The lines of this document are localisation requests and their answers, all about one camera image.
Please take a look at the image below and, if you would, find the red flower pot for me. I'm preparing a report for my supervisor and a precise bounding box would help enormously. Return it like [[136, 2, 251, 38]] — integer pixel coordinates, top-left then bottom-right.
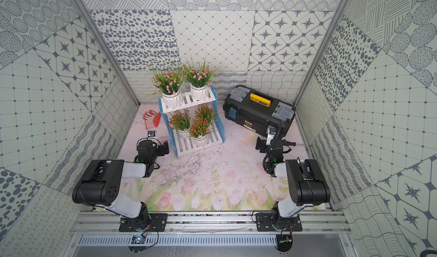
[[169, 109, 191, 139], [195, 104, 218, 125], [190, 119, 211, 148]]

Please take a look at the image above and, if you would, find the red flower pot back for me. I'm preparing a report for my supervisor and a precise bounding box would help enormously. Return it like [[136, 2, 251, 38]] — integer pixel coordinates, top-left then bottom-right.
[[190, 119, 211, 148]]

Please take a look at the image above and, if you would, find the red flower pot front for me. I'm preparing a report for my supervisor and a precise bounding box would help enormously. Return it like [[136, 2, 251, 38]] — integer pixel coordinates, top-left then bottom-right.
[[195, 104, 218, 125]]

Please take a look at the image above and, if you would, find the pink flower pot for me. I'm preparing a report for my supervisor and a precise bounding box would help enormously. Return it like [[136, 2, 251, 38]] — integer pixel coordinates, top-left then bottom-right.
[[182, 59, 216, 101], [152, 68, 184, 109]]

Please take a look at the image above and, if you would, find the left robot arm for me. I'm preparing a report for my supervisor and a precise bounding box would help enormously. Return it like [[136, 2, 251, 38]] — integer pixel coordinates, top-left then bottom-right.
[[72, 137, 170, 230]]

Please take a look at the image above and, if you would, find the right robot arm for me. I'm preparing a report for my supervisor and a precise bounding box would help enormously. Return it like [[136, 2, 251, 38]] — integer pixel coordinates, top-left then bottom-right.
[[256, 138, 331, 230]]

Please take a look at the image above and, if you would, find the blue white slatted rack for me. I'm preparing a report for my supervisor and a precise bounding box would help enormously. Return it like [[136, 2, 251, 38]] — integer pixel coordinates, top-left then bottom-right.
[[158, 86, 225, 157]]

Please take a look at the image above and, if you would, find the floral pink table mat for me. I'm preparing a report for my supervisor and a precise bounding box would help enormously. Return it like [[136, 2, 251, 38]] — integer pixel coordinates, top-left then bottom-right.
[[121, 119, 289, 211]]

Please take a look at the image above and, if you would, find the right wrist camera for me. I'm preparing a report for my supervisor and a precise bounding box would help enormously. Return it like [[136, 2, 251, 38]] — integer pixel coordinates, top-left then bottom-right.
[[266, 125, 277, 145]]

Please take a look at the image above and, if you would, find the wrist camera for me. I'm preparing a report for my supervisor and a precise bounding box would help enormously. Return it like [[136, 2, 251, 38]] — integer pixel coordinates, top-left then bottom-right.
[[147, 130, 157, 139], [266, 125, 277, 145]]

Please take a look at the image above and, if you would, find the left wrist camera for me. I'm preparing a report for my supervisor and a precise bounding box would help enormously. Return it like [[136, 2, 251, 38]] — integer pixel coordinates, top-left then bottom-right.
[[147, 130, 157, 139]]

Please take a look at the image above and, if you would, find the black handled screwdriver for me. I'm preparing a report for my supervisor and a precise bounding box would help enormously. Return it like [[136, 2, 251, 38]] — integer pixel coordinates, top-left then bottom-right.
[[282, 140, 310, 147]]

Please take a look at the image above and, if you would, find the black toolbox yellow handle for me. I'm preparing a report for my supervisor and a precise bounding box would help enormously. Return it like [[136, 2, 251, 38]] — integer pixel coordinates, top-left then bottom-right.
[[223, 85, 297, 137]]

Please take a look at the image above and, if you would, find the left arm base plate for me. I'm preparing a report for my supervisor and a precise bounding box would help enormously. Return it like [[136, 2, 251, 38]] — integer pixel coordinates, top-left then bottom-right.
[[119, 213, 168, 233]]

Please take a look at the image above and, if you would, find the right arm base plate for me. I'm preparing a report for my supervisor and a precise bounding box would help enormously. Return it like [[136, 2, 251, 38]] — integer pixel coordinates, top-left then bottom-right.
[[252, 213, 303, 232]]

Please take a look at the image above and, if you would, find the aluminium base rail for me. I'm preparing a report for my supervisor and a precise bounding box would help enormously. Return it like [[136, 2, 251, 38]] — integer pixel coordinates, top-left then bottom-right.
[[70, 210, 352, 235]]

